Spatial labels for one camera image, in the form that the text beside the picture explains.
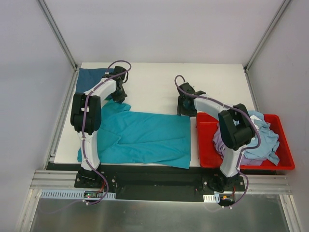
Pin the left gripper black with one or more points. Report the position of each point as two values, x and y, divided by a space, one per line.
119 95

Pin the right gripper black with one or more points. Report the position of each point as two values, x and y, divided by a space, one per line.
184 109

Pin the teal t shirt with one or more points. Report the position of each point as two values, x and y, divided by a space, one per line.
127 137

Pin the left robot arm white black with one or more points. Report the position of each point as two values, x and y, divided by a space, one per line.
86 117

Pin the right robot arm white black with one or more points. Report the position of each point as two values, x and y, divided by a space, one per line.
236 130

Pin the folded dark blue t shirt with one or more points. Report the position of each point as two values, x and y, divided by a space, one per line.
88 79

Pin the lavender t shirt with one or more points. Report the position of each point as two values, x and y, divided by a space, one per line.
220 149

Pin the red plastic bin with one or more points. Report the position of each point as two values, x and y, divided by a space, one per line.
209 158

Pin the light blue t shirt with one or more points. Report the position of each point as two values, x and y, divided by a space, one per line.
268 146

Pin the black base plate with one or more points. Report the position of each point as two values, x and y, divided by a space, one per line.
154 183

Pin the right white cable duct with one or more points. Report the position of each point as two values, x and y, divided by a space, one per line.
215 198

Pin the white cable duct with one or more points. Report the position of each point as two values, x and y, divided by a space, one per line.
215 198
76 195

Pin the aluminium rail front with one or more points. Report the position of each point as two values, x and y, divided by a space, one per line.
258 184

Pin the left aluminium frame post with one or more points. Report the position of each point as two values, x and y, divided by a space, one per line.
57 33

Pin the aluminium frame post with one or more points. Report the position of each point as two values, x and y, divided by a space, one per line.
273 23
57 33

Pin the left white cable duct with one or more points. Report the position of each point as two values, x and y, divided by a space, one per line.
76 195

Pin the right aluminium frame post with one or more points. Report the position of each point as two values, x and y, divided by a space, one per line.
273 23

